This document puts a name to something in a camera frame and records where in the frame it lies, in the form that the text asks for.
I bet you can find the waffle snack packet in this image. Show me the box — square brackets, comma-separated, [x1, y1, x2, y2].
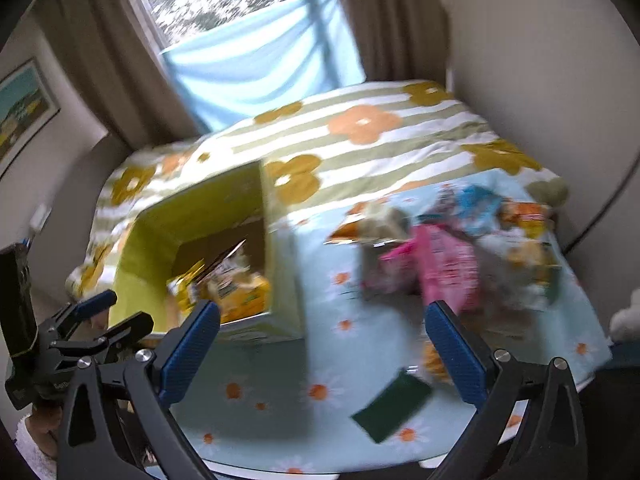
[422, 341, 451, 384]

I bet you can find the dark green snack packet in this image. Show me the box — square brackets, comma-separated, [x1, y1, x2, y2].
[350, 368, 433, 443]

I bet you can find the pink snack bag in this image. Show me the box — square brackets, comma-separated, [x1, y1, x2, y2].
[361, 224, 480, 314]

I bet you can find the orange yellow snack bag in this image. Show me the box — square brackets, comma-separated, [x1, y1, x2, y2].
[499, 200, 549, 238]

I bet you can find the blue snack bag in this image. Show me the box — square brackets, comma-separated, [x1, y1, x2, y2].
[430, 184, 503, 237]

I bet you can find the yellow gold snack bag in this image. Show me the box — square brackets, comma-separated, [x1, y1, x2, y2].
[166, 240, 250, 321]

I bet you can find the orange cream chips bag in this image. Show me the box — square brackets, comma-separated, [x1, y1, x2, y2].
[326, 200, 411, 245]

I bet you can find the white triangular snack bag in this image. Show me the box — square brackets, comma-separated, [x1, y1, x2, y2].
[473, 231, 562, 311]

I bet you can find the person's left hand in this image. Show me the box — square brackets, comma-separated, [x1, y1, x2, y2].
[25, 404, 62, 460]

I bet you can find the grey headboard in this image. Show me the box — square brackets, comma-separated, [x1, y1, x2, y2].
[1, 134, 131, 311]

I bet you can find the daisy print blue cloth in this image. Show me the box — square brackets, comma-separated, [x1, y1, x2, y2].
[171, 208, 611, 478]

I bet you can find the white holder on headboard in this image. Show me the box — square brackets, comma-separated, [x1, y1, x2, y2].
[28, 204, 51, 234]

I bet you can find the white cloth bundle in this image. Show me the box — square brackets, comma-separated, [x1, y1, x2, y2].
[610, 288, 640, 344]

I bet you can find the yellow-green cardboard box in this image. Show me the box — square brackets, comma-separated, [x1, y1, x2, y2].
[108, 160, 305, 344]

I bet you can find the framed landscape picture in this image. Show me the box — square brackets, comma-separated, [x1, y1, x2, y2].
[0, 58, 61, 176]

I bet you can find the floral striped duvet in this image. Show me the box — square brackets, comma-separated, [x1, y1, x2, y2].
[65, 80, 568, 299]

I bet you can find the black lamp stand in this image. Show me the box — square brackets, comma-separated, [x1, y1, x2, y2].
[562, 152, 640, 256]

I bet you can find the left brown curtain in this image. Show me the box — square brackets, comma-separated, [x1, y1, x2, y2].
[32, 0, 201, 150]

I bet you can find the brown curtain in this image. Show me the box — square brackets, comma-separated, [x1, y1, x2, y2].
[32, 0, 201, 150]
[341, 0, 448, 84]

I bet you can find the right brown curtain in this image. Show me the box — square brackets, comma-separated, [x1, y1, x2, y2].
[341, 0, 448, 84]

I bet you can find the blue sheet over window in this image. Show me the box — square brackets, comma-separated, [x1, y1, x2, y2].
[162, 0, 366, 133]

